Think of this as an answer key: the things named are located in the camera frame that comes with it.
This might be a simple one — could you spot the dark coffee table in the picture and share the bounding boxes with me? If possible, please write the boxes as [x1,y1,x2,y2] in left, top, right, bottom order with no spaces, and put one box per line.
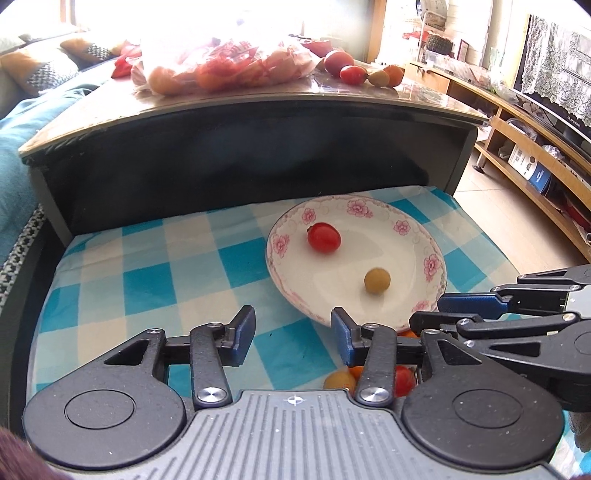
[18,28,490,236]

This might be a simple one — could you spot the blue white box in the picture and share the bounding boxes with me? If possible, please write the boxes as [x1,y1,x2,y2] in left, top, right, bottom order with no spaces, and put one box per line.
[508,143,553,193]

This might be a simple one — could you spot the wooden media stand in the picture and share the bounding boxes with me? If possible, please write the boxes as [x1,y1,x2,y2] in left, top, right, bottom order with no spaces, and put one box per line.
[409,60,591,264]

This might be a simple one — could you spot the dark woven basket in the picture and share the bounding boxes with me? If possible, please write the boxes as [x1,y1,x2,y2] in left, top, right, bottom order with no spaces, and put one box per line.
[425,34,456,55]

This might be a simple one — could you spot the red cherry tomato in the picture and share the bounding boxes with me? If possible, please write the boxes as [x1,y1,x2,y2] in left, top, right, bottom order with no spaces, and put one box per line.
[307,222,342,253]
[340,65,369,86]
[394,366,417,398]

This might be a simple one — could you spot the clear plastic bag with produce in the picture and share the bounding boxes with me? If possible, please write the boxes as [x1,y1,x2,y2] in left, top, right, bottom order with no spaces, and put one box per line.
[130,34,324,96]

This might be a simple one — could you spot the white lace cover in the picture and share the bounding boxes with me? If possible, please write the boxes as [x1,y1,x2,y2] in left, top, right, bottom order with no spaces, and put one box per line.
[524,14,591,130]

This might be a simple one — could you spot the dark maroon cloth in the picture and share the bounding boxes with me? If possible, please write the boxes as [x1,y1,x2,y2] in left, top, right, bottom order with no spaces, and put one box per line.
[0,425,63,480]

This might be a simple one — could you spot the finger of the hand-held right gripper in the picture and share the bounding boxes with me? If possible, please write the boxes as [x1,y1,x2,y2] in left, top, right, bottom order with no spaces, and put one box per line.
[410,311,583,357]
[438,265,591,320]

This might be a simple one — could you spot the small red plastic bag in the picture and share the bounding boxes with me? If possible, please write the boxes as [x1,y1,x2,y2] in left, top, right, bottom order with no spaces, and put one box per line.
[113,41,141,78]

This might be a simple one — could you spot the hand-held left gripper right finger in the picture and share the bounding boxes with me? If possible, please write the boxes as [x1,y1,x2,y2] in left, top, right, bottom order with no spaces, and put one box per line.
[331,307,492,411]

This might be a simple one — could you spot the blue white checkered cloth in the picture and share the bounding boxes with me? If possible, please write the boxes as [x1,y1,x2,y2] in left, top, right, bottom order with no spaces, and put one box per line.
[28,185,591,480]

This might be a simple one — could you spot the orange houndstooth cushion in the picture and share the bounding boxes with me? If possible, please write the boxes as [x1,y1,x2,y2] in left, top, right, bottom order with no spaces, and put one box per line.
[0,48,80,96]
[60,38,117,64]

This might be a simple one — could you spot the blue blanket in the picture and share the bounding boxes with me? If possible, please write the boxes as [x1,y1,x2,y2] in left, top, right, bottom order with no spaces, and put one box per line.
[0,83,109,232]

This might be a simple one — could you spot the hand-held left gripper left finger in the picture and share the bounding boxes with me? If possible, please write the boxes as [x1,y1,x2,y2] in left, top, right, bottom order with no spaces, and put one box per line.
[104,305,256,411]

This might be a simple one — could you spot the television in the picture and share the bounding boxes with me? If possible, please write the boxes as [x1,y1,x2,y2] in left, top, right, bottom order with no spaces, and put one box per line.
[512,14,591,144]

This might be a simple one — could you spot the floral white plate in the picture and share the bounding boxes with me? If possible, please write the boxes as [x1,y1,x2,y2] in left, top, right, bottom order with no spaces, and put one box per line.
[265,195,448,329]

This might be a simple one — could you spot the sofa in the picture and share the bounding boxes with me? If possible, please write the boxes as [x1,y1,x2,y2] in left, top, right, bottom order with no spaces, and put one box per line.
[0,28,139,259]

